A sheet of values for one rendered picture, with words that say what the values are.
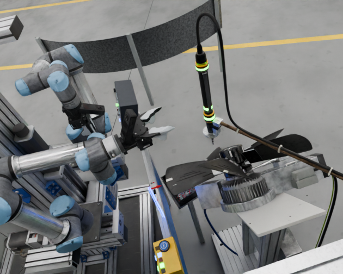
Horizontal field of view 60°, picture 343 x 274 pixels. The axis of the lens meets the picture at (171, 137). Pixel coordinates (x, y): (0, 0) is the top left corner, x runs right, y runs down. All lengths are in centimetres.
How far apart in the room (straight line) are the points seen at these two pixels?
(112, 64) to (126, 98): 144
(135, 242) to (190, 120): 149
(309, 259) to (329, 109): 307
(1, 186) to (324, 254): 104
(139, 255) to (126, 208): 43
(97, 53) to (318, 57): 257
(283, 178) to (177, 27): 206
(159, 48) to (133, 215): 168
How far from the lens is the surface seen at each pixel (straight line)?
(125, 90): 192
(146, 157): 202
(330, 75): 381
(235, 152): 144
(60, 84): 125
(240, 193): 143
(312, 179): 153
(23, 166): 125
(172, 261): 144
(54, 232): 140
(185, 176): 147
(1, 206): 117
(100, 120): 177
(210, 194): 160
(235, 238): 250
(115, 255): 248
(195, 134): 317
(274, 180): 153
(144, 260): 241
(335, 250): 41
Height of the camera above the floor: 243
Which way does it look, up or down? 49 degrees down
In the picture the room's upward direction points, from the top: 17 degrees counter-clockwise
